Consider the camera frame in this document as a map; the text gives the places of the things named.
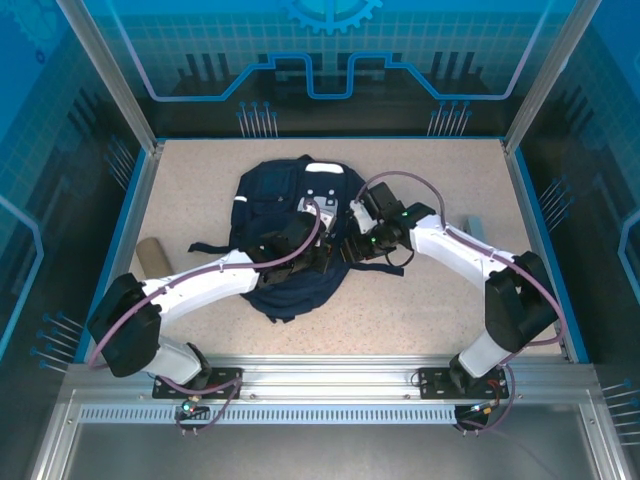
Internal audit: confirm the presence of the brown cardboard roll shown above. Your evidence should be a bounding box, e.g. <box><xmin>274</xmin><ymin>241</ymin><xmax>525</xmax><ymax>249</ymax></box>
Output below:
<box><xmin>136</xmin><ymin>237</ymin><xmax>171</xmax><ymax>276</ymax></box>

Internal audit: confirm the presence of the aluminium frame post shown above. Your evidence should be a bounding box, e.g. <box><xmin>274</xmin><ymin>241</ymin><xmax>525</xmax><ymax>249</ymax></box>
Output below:
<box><xmin>502</xmin><ymin>0</ymin><xmax>599</xmax><ymax>156</ymax></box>
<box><xmin>54</xmin><ymin>0</ymin><xmax>166</xmax><ymax>154</ymax></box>

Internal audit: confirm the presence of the grey pencil case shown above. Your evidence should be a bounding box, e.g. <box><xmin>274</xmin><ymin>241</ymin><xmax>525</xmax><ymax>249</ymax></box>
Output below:
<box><xmin>462</xmin><ymin>215</ymin><xmax>486</xmax><ymax>242</ymax></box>

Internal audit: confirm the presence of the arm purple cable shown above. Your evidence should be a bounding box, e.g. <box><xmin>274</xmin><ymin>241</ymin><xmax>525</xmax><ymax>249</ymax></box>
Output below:
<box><xmin>89</xmin><ymin>199</ymin><xmax>322</xmax><ymax>436</ymax></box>
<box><xmin>357</xmin><ymin>171</ymin><xmax>566</xmax><ymax>436</ymax></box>

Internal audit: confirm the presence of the cable connector with green light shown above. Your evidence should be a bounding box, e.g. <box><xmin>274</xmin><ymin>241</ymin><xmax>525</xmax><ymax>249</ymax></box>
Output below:
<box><xmin>464</xmin><ymin>399</ymin><xmax>501</xmax><ymax>419</ymax></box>
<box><xmin>177</xmin><ymin>394</ymin><xmax>211</xmax><ymax>421</ymax></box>

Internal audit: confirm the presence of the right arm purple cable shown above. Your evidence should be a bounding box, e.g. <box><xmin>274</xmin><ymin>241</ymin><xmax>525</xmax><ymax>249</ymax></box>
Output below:
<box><xmin>357</xmin><ymin>171</ymin><xmax>566</xmax><ymax>436</ymax></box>

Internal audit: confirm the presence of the aluminium front rail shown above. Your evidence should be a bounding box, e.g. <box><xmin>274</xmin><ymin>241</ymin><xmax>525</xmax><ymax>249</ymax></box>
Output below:
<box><xmin>64</xmin><ymin>353</ymin><xmax>601</xmax><ymax>407</ymax></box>

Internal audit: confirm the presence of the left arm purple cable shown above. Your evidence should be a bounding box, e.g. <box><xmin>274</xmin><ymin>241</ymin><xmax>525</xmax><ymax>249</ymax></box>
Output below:
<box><xmin>89</xmin><ymin>199</ymin><xmax>322</xmax><ymax>436</ymax></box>

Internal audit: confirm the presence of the navy blue backpack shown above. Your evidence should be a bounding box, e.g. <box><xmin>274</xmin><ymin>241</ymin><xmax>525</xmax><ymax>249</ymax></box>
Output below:
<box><xmin>187</xmin><ymin>154</ymin><xmax>406</xmax><ymax>324</ymax></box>

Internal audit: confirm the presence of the grey metal panel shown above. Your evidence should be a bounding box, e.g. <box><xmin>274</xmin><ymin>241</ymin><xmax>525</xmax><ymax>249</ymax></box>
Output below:
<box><xmin>59</xmin><ymin>424</ymin><xmax>601</xmax><ymax>480</ymax></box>

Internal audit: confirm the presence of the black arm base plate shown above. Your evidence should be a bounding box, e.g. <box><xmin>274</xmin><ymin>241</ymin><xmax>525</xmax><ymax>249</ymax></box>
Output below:
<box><xmin>152</xmin><ymin>367</ymin><xmax>246</xmax><ymax>401</ymax></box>
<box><xmin>417</xmin><ymin>366</ymin><xmax>511</xmax><ymax>401</ymax></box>

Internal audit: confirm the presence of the slotted grey cable duct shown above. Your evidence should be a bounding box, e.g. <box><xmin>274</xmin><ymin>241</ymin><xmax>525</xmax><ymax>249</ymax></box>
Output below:
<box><xmin>78</xmin><ymin>405</ymin><xmax>484</xmax><ymax>426</ymax></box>

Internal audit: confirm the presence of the aluminium side rail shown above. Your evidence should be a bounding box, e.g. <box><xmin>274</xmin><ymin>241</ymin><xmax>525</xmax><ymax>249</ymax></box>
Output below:
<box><xmin>82</xmin><ymin>142</ymin><xmax>166</xmax><ymax>364</ymax></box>
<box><xmin>501</xmin><ymin>139</ymin><xmax>591</xmax><ymax>364</ymax></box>

